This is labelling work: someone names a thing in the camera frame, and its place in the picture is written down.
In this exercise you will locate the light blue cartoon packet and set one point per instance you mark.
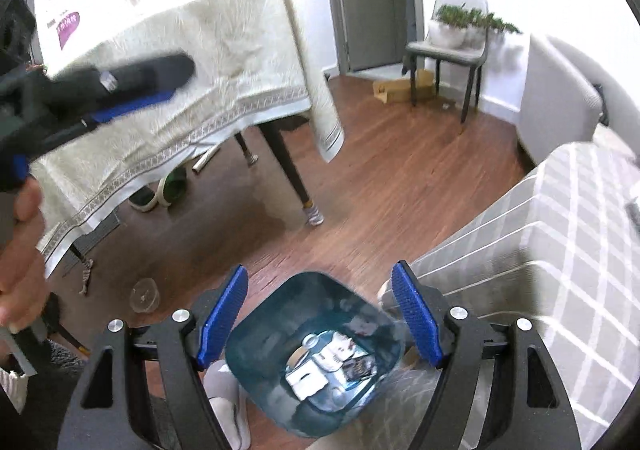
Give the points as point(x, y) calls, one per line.
point(306, 380)

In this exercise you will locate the potted green plant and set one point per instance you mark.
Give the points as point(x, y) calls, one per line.
point(445, 32)
point(487, 25)

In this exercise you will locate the dark grey rug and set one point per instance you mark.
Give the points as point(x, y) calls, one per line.
point(50, 380)

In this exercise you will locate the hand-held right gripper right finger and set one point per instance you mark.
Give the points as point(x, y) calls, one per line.
point(415, 310)

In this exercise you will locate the teal plastic trash bin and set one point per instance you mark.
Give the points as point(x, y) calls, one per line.
point(260, 345)

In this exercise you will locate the clear plastic cup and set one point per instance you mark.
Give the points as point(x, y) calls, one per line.
point(145, 296)

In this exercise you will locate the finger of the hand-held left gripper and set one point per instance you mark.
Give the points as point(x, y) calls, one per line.
point(130, 107)
point(150, 72)

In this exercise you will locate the black leg with gold tip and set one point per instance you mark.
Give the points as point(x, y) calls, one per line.
point(65, 332)

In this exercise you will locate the grey chair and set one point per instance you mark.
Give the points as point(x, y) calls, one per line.
point(445, 54)

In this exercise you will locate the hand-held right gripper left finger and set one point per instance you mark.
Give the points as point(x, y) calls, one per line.
point(225, 315)

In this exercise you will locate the grey door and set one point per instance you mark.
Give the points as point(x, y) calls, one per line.
point(370, 5)

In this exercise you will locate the dark table leg with sock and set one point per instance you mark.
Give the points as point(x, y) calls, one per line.
point(82, 265)
point(242, 145)
point(285, 160)

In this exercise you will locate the dark snack wrapper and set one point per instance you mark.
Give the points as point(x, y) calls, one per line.
point(360, 367)

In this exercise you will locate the silver foil roll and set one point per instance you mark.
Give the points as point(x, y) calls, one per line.
point(205, 160)

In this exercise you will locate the white and green slipper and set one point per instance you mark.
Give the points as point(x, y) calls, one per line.
point(172, 186)

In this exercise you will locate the cardboard box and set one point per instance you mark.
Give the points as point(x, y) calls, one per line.
point(400, 87)

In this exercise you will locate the white sofa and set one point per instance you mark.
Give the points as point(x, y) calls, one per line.
point(550, 95)

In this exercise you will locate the grey checked sofa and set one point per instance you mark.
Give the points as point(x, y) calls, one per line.
point(550, 240)

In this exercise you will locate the black sneaker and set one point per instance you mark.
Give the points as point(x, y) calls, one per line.
point(144, 200)

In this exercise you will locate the person's left hand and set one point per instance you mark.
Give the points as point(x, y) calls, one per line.
point(22, 275)

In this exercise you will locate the table with cream tablecloth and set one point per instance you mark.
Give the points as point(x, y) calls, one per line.
point(225, 55)

